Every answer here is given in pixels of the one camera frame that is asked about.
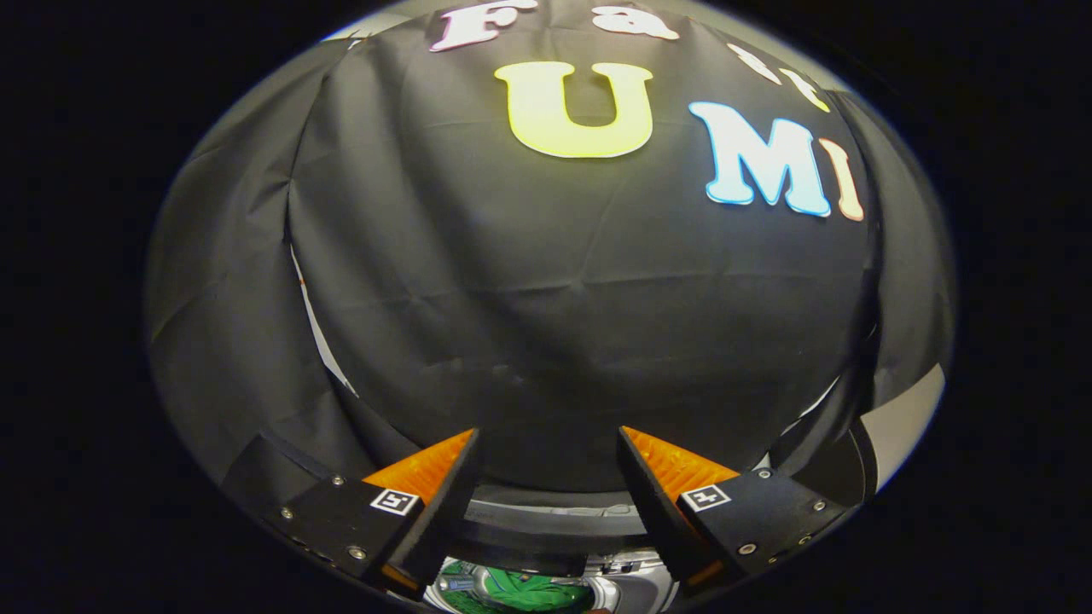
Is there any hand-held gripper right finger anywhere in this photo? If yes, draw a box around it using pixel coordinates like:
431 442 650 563
616 426 847 598

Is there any black backdrop cloth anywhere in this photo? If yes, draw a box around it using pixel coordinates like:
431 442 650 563
145 0 956 513

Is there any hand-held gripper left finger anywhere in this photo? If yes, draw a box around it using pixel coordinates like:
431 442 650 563
263 429 481 594

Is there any green polo shirt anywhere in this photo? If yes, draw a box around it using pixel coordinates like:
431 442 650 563
442 561 595 614

